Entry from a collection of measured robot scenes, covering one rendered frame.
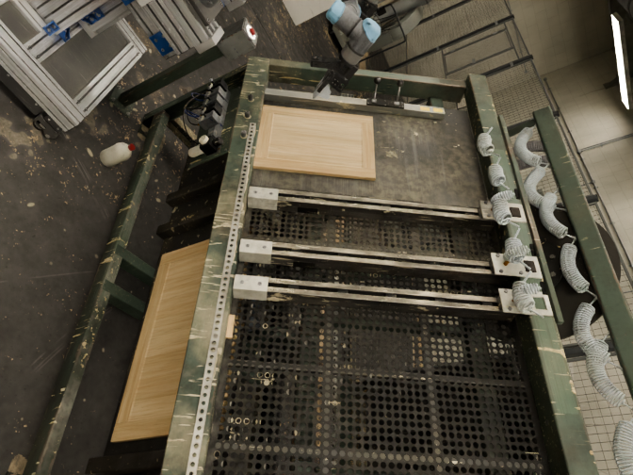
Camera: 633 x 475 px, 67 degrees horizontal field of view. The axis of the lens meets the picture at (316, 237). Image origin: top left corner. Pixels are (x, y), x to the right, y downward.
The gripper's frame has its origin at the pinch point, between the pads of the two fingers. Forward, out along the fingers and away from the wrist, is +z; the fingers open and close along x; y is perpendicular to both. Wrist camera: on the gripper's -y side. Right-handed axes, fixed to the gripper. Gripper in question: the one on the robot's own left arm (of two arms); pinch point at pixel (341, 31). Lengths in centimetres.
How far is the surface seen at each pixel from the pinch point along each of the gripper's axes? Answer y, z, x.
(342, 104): 20.6, 25.0, -12.8
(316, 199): 22, 35, -82
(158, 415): 8, 102, -163
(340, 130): 24.2, 28.3, -31.3
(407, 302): 62, 21, -125
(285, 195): 11, 40, -84
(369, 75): 28.1, 14.2, 12.5
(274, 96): -10.5, 41.3, -17.2
